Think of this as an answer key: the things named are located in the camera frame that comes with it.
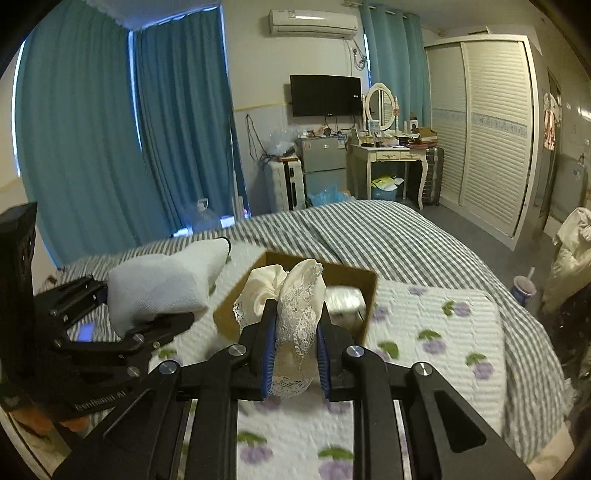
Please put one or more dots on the white suitcase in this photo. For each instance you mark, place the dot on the white suitcase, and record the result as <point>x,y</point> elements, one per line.
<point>285,184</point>

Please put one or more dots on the wall mounted black television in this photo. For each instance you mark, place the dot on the wall mounted black television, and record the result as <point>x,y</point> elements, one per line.
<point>325,95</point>

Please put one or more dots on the white quilt purple flowers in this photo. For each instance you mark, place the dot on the white quilt purple flowers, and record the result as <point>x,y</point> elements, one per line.
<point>294,396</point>

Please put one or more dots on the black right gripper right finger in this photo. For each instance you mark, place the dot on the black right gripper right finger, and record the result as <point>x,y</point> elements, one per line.
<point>408,420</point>

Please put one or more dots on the white stuffed laundry bag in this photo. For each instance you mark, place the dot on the white stuffed laundry bag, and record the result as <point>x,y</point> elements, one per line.
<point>570,270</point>

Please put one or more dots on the cream lace fabric bundle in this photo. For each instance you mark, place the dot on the cream lace fabric bundle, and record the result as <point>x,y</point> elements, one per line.
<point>300,295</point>

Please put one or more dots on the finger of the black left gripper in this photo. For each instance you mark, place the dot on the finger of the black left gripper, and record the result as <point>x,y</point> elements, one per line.
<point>72,344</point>
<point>60,308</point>

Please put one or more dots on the clear water jug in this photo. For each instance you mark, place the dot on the clear water jug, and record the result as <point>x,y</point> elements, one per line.
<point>202,217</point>

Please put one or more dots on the white mesh cloth bundle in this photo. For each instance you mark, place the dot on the white mesh cloth bundle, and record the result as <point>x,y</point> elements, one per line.
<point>146,286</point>

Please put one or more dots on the teal curtain by wardrobe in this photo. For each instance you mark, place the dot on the teal curtain by wardrobe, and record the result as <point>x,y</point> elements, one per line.
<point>398,58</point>

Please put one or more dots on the small grey refrigerator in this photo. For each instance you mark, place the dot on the small grey refrigerator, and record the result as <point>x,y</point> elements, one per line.
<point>324,163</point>

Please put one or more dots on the operator hand orange glove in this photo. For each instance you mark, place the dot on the operator hand orange glove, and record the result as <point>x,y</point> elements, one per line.
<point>34,419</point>

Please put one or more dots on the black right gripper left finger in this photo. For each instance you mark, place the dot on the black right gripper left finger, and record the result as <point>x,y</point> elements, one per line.
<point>182,422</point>

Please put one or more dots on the purple drink cup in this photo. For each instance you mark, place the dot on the purple drink cup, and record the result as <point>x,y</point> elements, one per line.
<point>523,288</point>

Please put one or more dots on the white louvred wardrobe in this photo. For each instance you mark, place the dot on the white louvred wardrobe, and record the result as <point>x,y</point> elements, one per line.
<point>485,107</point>

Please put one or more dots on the teal window curtain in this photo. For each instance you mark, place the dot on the teal window curtain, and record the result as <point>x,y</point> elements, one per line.
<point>119,134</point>

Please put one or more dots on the white dressing table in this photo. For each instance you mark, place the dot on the white dressing table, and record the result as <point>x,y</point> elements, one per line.
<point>360,161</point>

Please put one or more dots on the white oval vanity mirror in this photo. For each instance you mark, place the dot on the white oval vanity mirror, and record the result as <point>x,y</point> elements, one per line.
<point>382,108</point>

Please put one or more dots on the dark suitcase beside table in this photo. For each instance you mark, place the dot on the dark suitcase beside table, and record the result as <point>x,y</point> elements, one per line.
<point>433,184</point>

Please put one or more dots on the large tissue pack floral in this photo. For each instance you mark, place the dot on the large tissue pack floral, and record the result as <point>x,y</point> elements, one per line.
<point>346,306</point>

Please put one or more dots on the grey checked bed sheet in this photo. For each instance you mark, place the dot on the grey checked bed sheet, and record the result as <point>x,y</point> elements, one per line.
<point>437,301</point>

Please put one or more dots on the white air conditioner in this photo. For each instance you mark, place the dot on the white air conditioner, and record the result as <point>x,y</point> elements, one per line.
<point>313,23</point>

